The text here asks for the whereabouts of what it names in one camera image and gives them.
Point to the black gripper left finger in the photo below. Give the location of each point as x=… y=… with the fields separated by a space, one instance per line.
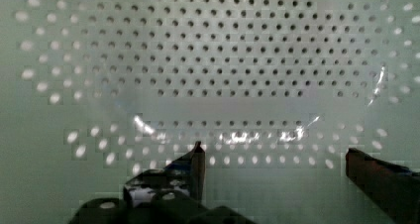
x=185 y=174

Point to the mint green plastic strainer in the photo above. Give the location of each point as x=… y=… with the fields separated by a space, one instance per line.
x=94 y=92

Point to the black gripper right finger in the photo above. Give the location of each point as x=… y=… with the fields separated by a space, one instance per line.
x=393 y=188

